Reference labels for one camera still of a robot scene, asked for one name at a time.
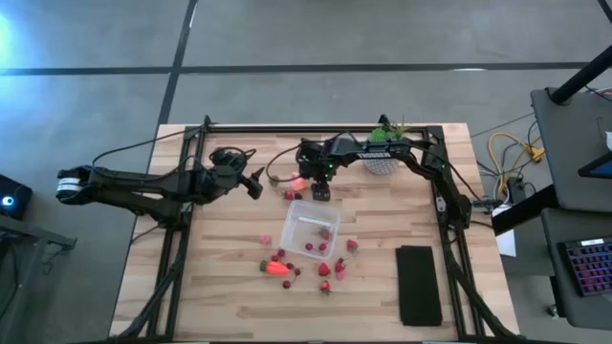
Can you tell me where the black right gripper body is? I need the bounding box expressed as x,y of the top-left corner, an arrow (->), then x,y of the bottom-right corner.
295,139 -> 339,185

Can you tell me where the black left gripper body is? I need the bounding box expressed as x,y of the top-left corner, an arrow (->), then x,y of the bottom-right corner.
198,164 -> 252,202

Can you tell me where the pink toy peach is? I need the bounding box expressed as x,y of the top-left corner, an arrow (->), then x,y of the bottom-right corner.
289,171 -> 311,193

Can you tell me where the clear plastic tupperware container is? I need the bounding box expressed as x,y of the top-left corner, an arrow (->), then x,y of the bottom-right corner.
278,199 -> 342,261

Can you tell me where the orange toy carrot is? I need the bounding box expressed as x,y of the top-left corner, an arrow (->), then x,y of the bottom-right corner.
259,259 -> 292,278

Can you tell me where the succulent in white patterned pot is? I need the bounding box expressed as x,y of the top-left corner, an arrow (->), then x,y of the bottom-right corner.
361,116 -> 413,177

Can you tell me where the black rectangular mat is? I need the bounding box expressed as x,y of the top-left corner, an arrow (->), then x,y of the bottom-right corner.
394,245 -> 444,328

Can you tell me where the white paper sheet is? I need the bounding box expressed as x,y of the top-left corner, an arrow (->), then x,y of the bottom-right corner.
492,204 -> 518,258

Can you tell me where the grey metal stand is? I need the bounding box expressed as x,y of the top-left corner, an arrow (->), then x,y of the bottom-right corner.
0,214 -> 77,344

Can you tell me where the black box with blue light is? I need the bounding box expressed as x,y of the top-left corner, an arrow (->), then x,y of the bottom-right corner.
0,174 -> 33,222

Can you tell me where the black tablet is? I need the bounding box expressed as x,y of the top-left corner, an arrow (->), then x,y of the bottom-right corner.
577,151 -> 612,181

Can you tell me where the black pole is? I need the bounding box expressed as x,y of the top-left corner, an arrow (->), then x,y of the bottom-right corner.
548,44 -> 612,105

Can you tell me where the backlit black keyboard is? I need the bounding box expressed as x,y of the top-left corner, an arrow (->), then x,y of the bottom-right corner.
557,235 -> 612,298

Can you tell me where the low grey desk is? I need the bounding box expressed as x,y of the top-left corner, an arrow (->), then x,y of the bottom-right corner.
539,207 -> 612,332

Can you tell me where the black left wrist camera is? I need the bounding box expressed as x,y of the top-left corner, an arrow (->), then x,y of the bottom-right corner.
208,146 -> 248,169

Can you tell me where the black metal table frame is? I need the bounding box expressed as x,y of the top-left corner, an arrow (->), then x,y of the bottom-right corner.
109,114 -> 522,343

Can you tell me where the thin black cable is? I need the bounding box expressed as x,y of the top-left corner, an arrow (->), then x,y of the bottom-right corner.
92,124 -> 211,168

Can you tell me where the black cable bundle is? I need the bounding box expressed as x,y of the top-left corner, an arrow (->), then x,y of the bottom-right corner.
114,227 -> 190,341
444,228 -> 520,343

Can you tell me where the yellow cable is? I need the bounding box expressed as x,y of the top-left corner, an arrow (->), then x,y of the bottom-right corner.
486,132 -> 546,192

